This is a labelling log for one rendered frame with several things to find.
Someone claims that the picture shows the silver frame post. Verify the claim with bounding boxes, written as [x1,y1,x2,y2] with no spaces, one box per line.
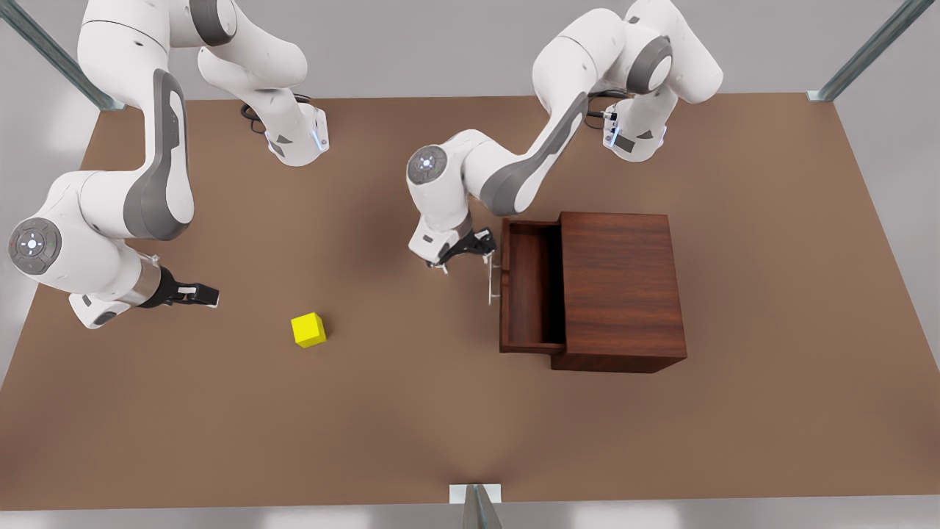
[449,483,505,529]
[0,0,126,112]
[806,0,940,103]

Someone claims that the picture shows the black cable loop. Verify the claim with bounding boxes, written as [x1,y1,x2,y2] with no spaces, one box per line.
[240,93,314,138]
[585,88,634,132]

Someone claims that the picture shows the yellow cube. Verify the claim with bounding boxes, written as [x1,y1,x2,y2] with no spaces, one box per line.
[291,312,328,349]

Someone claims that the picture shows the dark wooden cabinet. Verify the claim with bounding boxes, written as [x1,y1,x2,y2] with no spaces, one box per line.
[550,212,689,375]

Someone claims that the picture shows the wooden drawer with silver handle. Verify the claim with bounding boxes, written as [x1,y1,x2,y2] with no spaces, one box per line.
[487,217,568,356]

